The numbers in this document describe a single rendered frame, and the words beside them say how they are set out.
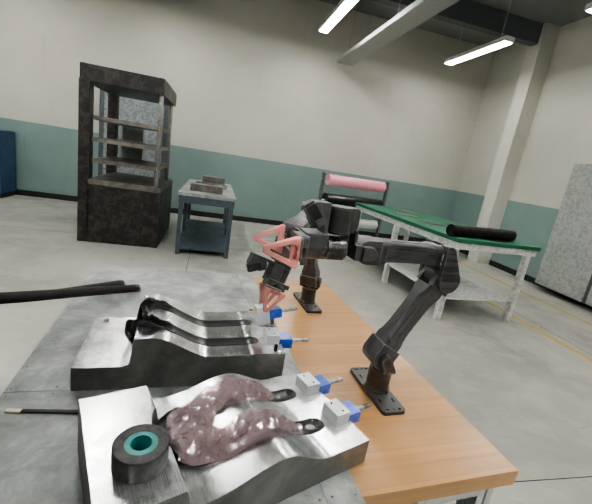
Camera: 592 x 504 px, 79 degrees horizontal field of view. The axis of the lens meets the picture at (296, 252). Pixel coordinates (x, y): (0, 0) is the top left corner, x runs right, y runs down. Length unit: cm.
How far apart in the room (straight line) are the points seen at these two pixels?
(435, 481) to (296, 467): 32
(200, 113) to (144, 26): 163
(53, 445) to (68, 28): 753
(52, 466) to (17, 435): 12
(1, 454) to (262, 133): 702
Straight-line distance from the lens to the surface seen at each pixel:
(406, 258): 93
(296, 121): 765
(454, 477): 95
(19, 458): 89
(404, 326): 101
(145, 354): 95
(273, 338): 101
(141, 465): 62
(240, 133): 749
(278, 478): 73
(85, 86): 507
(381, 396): 108
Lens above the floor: 138
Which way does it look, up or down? 14 degrees down
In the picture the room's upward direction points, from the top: 9 degrees clockwise
